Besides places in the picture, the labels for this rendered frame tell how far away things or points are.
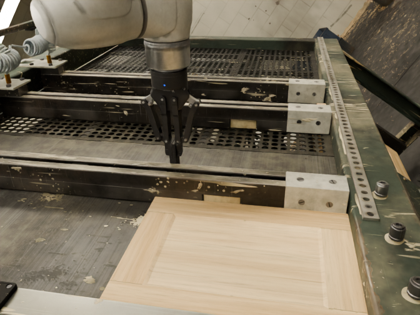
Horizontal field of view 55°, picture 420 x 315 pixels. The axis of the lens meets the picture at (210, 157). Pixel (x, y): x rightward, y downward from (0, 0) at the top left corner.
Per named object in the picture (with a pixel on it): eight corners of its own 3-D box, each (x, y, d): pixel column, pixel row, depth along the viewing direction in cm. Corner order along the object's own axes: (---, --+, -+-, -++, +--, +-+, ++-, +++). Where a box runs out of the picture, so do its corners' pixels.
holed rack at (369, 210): (379, 221, 75) (380, 219, 74) (362, 219, 75) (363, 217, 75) (322, 38, 218) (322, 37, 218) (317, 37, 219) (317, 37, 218)
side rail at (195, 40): (312, 62, 217) (315, 40, 212) (119, 55, 235) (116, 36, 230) (312, 58, 224) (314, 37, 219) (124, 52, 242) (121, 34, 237)
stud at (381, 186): (387, 199, 81) (390, 186, 80) (375, 197, 82) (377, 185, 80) (385, 192, 83) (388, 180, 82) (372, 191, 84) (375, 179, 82)
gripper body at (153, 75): (192, 62, 85) (194, 104, 89) (154, 60, 86) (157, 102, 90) (184, 72, 78) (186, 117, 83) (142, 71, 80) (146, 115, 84)
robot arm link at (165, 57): (151, 32, 84) (154, 60, 87) (137, 42, 76) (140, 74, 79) (194, 34, 83) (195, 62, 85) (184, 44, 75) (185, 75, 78)
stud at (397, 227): (404, 244, 69) (408, 230, 68) (389, 242, 69) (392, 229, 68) (401, 235, 71) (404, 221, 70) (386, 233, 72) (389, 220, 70)
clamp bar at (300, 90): (323, 105, 141) (332, 35, 130) (15, 91, 161) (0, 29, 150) (322, 96, 150) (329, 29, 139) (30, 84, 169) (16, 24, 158)
